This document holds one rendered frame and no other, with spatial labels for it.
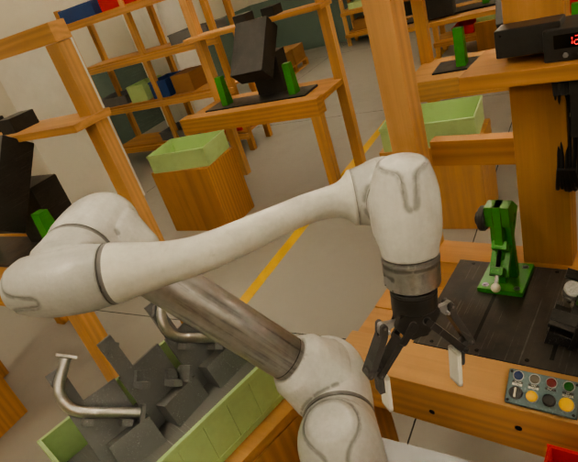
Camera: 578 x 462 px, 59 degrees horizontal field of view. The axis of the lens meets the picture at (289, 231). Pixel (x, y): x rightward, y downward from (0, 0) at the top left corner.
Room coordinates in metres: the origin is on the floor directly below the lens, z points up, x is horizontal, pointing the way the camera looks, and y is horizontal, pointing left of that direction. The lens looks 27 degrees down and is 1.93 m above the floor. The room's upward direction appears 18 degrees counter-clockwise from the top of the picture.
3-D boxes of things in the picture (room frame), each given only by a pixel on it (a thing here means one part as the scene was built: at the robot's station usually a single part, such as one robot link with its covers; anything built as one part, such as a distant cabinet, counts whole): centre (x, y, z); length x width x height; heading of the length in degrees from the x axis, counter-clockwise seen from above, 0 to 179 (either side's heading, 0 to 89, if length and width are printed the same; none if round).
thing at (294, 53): (10.40, -0.81, 0.22); 1.20 x 0.81 x 0.44; 147
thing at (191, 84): (7.15, 0.96, 1.13); 2.48 x 0.54 x 2.27; 54
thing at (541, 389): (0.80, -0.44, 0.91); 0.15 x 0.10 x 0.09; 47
